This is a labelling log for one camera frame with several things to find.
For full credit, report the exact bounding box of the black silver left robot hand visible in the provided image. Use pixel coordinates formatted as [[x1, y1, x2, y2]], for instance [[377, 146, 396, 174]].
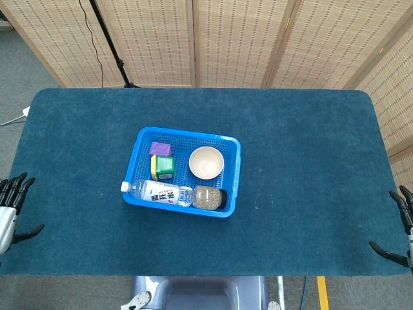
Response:
[[0, 172, 45, 256]]

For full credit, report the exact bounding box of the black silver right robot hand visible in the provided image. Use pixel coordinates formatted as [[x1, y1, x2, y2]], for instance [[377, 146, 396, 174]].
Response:
[[368, 185, 413, 268]]

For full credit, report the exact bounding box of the clear water bottle white label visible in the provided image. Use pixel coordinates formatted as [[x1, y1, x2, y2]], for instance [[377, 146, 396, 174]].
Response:
[[121, 180, 194, 208]]

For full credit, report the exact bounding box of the green box yellow lid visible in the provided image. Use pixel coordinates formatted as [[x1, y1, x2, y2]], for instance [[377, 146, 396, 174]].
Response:
[[150, 154, 177, 181]]

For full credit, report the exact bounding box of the purple cube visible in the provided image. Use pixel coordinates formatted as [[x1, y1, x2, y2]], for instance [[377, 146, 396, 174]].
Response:
[[149, 141, 173, 157]]

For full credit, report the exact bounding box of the jar of grains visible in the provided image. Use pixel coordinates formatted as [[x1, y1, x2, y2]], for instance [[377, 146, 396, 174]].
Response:
[[192, 185, 228, 210]]

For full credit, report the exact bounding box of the cream bowl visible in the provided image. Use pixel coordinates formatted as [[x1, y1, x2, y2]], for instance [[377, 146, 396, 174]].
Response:
[[188, 146, 225, 180]]

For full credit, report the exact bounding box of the blue carpet table cover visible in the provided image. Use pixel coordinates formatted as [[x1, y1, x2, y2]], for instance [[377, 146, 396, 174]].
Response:
[[0, 87, 413, 277]]

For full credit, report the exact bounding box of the yellow floor tape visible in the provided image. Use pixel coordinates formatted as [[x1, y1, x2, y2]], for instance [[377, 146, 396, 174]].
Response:
[[316, 276, 330, 310]]

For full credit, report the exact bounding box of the blue plastic mesh basket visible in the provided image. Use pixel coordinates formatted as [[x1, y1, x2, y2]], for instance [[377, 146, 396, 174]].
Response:
[[121, 126, 242, 219]]

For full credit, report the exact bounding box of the black tripod stand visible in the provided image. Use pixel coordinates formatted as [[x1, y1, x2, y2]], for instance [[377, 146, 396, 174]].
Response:
[[88, 0, 141, 88]]

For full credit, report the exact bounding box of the grey blue robot torso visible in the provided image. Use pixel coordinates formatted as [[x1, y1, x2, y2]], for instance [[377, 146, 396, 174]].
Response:
[[121, 276, 281, 310]]

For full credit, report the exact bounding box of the bamboo folding screen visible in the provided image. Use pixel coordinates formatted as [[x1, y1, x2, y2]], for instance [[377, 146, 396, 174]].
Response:
[[0, 0, 413, 191]]

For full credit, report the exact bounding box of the white floor cable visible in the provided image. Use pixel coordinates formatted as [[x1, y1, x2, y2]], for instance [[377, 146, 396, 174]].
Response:
[[0, 114, 25, 127]]

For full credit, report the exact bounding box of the blue floor cable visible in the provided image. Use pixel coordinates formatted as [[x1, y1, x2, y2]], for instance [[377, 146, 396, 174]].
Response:
[[298, 276, 309, 310]]

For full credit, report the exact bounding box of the thin black hanging cable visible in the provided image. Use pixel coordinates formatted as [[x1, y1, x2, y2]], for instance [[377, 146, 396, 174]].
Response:
[[78, 0, 104, 88]]

